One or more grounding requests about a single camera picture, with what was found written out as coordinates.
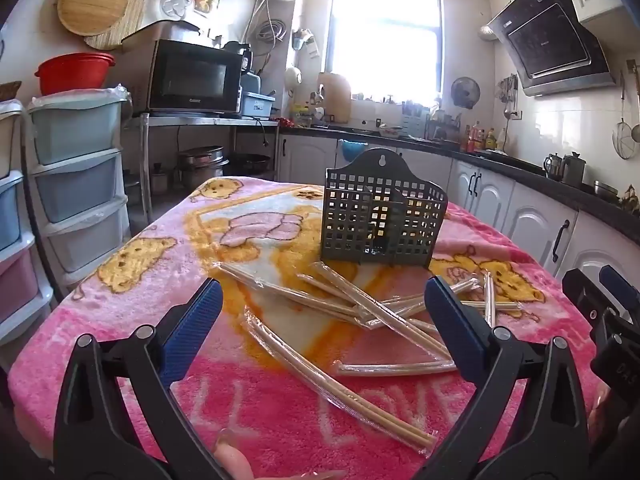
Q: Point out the round bamboo board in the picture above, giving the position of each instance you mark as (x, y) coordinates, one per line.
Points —
(92, 0)
(132, 20)

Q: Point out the black electric kettle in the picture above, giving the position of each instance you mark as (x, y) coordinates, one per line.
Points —
(237, 55)

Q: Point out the wicker basket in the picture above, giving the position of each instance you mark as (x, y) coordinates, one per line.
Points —
(10, 91)

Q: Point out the white round lid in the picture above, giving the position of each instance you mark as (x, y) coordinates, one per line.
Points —
(177, 0)

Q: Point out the pink printed blanket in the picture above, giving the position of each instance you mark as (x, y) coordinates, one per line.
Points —
(150, 310)

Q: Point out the grey perforated utensil holder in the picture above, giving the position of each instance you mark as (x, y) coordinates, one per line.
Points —
(400, 172)

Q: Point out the pale cutlery box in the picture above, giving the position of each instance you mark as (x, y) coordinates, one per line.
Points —
(412, 122)

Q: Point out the red plastic basin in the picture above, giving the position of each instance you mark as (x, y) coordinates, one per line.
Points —
(75, 72)

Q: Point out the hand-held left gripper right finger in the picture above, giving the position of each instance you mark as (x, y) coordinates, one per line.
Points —
(452, 325)

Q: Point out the person's left hand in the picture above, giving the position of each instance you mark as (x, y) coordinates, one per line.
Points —
(240, 465)

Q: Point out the steel steamer pot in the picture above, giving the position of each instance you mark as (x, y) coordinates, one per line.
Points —
(200, 165)

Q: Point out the metal shelf rack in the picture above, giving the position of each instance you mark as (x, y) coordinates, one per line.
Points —
(200, 121)

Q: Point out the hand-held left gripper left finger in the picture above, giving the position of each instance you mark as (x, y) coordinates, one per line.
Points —
(200, 320)

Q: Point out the steel teapot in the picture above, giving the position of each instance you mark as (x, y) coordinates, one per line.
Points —
(552, 167)

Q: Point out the cluster of sauce bottles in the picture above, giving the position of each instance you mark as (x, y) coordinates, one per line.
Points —
(482, 139)

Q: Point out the chopstick pair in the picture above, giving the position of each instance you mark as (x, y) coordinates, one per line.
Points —
(280, 292)

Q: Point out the small steel pot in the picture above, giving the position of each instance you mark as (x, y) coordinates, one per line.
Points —
(159, 180)

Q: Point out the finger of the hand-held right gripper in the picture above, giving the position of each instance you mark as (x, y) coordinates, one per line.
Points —
(619, 282)
(587, 297)

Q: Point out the small wall fan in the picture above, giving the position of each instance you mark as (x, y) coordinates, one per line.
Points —
(465, 92)

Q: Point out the bright kitchen window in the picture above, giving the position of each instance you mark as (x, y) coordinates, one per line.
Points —
(385, 35)

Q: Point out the wooden cutting board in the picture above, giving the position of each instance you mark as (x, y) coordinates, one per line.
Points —
(335, 95)

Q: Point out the black wok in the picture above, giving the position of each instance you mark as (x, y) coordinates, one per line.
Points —
(247, 162)

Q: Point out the dish rack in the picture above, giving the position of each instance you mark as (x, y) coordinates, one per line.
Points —
(442, 130)

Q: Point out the pastel plastic drawer unit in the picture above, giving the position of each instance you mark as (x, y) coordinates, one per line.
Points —
(15, 220)
(75, 180)

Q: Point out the person's right hand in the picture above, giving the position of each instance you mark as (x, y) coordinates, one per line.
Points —
(598, 405)

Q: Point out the blue hanging basket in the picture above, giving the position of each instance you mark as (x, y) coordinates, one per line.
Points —
(354, 150)

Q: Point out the black microwave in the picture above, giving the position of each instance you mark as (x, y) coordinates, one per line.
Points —
(192, 77)

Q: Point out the black range hood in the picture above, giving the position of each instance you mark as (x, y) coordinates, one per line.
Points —
(550, 40)

